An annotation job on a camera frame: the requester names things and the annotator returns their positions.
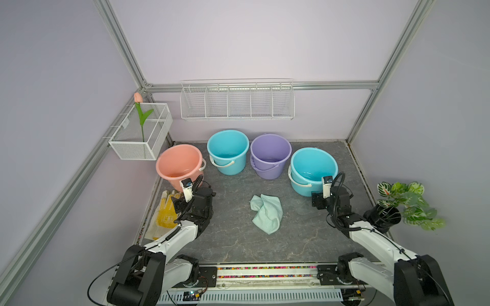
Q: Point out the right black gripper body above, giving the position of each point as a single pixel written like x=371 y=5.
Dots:
x=319 y=199

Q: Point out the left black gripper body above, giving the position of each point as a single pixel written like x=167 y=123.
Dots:
x=180 y=205

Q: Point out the teal bucket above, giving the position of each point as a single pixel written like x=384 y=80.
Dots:
x=227 y=151
x=308 y=166

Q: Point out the pink plastic bucket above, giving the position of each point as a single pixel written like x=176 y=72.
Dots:
x=180 y=162

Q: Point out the mint green cloth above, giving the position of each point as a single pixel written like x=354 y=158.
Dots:
x=269 y=213

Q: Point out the purple bucket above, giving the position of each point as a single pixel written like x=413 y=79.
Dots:
x=269 y=155

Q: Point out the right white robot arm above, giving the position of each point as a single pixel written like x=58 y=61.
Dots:
x=405 y=277

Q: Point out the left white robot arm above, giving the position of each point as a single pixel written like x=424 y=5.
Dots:
x=146 y=271

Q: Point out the yellow white work glove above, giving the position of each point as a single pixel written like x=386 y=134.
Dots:
x=164 y=216

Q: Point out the potted green plant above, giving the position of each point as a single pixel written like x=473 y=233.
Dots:
x=405 y=203

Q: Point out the pink artificial tulip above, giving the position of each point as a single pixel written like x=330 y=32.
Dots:
x=143 y=116

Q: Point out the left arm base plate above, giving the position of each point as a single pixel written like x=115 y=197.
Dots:
x=207 y=277

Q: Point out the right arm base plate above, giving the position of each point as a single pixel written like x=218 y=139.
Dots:
x=331 y=274

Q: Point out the white wire basket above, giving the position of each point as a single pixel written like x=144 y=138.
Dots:
x=126 y=140

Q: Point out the white vented cable duct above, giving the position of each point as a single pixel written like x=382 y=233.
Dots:
x=253 y=297

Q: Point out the long white wire shelf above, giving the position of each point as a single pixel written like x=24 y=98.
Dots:
x=237 y=99

